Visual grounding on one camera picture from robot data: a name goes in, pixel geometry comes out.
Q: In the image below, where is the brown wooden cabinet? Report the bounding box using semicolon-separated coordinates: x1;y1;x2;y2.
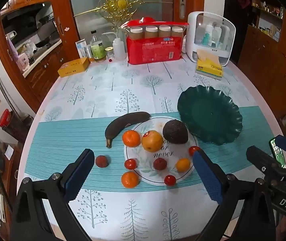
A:
237;10;286;121

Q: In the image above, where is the clear red plastic bag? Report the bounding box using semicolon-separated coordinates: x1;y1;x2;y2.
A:
120;17;190;41

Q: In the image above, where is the gold wire ornament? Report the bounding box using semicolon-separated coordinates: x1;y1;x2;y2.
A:
74;0;163;31

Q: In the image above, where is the long silver handle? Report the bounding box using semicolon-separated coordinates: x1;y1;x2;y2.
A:
0;55;18;116

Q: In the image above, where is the white squeeze bottle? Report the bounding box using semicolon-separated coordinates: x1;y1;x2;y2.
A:
102;31;126;61

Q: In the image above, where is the wooden shelf with small items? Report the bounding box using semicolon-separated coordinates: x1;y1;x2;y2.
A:
252;0;284;43

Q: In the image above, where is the wooden kitchen counter cabinet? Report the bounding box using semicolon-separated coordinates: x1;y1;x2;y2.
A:
23;44;68;103

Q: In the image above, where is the red paper cup package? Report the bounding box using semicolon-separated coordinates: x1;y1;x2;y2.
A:
126;35;183;65

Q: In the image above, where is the large orange with red sticker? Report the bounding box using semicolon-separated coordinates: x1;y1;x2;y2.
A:
141;130;164;153

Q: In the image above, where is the mandarin orange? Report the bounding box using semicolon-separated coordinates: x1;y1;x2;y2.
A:
121;171;139;189
122;130;141;148

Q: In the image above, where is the dark overripe banana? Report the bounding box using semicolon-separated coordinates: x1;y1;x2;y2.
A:
105;111;151;148

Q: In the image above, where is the glass bottle with green label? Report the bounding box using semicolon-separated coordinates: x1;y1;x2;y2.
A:
90;30;106;62

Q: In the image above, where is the white cosmetics storage box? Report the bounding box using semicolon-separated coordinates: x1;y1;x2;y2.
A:
185;11;236;67

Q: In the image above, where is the red lid container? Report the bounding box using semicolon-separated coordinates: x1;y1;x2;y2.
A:
0;109;11;127

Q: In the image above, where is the yellow tissue pack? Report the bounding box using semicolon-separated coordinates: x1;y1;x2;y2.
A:
195;49;224;81

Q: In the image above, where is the dark avocado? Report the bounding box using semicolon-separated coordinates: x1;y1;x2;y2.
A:
162;120;189;145

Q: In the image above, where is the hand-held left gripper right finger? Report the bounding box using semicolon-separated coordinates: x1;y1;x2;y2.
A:
192;150;276;241

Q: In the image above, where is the white and blue box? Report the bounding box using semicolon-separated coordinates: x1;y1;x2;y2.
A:
75;39;88;59

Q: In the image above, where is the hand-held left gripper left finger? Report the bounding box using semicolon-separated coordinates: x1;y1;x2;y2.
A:
10;149;95;241

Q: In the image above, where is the yellow cardboard box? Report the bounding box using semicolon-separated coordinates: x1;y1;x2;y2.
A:
58;57;89;78

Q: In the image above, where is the small yellow kumquat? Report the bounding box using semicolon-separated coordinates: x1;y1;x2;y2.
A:
175;158;191;173

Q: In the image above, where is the tree print tablecloth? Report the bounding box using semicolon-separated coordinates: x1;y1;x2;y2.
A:
23;55;284;241

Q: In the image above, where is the small metal can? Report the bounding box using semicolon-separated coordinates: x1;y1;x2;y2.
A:
85;45;94;62

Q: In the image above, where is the dark green scalloped plate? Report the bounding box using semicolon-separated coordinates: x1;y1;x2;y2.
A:
177;85;244;145

